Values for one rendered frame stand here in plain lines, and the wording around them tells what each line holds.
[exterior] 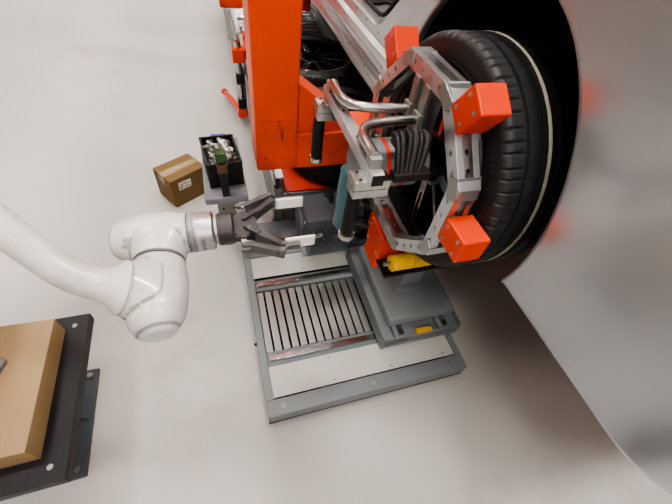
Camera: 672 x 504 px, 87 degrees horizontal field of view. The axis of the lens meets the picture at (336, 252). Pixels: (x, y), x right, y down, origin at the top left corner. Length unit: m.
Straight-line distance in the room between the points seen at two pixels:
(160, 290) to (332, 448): 0.97
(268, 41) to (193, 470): 1.42
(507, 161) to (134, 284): 0.78
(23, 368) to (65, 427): 0.20
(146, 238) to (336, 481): 1.05
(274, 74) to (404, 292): 0.97
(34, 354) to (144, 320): 0.69
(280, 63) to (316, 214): 0.58
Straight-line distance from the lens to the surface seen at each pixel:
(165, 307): 0.71
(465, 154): 0.90
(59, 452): 1.31
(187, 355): 1.63
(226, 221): 0.82
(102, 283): 0.73
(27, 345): 1.40
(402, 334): 1.50
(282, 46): 1.30
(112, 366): 1.70
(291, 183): 1.85
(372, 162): 0.79
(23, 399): 1.32
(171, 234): 0.81
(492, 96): 0.82
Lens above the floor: 1.44
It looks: 49 degrees down
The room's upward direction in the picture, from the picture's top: 11 degrees clockwise
